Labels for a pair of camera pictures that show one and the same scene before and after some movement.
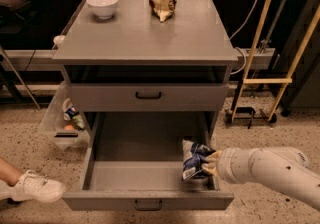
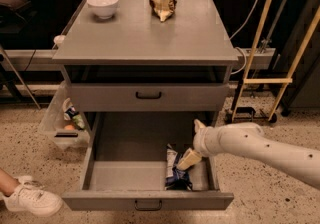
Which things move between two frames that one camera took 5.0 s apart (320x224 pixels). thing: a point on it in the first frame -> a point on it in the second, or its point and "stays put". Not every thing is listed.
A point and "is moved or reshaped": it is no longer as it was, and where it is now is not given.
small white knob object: x=59 y=39 stays put
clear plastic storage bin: x=62 y=123 stays put
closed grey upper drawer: x=153 y=97 stays put
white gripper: x=225 y=165 -> x=200 y=141
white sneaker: x=35 y=187 -> x=33 y=199
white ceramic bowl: x=103 y=4 stays put
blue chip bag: x=194 y=157 is moved or reshaped
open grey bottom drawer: x=134 y=163 stays put
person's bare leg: x=9 y=173 -> x=7 y=183
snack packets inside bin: x=73 y=118 stays put
